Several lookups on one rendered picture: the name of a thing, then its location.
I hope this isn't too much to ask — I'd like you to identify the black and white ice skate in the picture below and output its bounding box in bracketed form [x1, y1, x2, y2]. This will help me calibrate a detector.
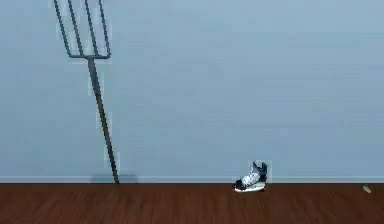
[233, 161, 269, 193]

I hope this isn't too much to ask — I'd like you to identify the dark grey pitchfork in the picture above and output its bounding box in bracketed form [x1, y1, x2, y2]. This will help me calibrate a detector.
[53, 0, 121, 185]

